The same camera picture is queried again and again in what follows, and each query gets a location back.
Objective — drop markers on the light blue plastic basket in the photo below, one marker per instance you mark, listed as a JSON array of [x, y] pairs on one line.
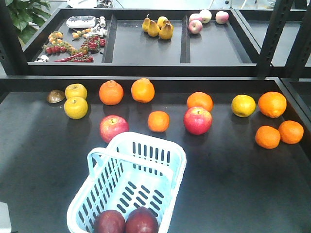
[[133, 170]]

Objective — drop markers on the dark red apple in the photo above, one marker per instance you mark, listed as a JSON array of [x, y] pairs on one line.
[[109, 221], [141, 220]]

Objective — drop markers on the orange fruit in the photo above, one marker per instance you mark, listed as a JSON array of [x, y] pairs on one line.
[[158, 121]]

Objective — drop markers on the red apple among oranges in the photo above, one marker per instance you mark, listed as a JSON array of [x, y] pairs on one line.
[[197, 120]]

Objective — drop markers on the red apple far left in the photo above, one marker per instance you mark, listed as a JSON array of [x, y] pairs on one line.
[[112, 125]]

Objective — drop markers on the yellow round pear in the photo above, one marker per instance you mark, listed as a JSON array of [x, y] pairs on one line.
[[76, 107]]

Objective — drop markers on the black wooden fruit display stand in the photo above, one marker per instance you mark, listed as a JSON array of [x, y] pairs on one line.
[[248, 173]]

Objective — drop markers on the brown yellow pear group item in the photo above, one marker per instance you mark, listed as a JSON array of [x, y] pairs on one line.
[[166, 31]]

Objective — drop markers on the pink apple back tray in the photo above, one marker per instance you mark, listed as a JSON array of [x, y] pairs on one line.
[[195, 26]]

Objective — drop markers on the large orange right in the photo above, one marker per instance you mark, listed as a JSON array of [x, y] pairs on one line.
[[272, 104]]

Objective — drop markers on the white remote device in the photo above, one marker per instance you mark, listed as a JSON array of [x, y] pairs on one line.
[[81, 22]]

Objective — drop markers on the green potted plant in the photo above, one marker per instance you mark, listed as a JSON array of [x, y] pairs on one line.
[[28, 16]]

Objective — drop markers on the black upright post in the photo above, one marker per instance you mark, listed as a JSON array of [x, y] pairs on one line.
[[277, 22]]

